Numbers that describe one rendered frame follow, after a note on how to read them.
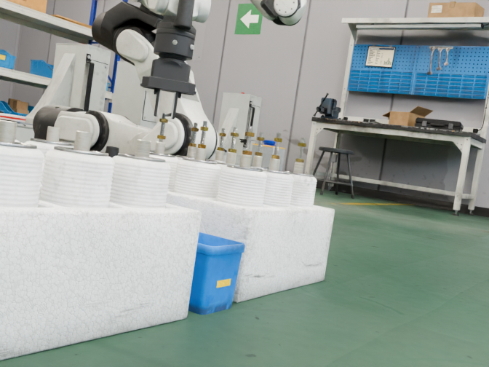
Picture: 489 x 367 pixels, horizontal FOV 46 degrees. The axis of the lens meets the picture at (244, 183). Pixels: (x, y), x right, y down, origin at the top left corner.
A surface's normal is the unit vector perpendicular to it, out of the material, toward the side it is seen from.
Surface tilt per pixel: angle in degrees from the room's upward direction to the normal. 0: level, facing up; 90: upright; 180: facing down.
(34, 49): 90
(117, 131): 90
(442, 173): 90
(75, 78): 90
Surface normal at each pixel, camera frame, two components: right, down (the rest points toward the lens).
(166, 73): 0.15, 0.07
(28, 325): 0.80, 0.14
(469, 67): -0.55, -0.04
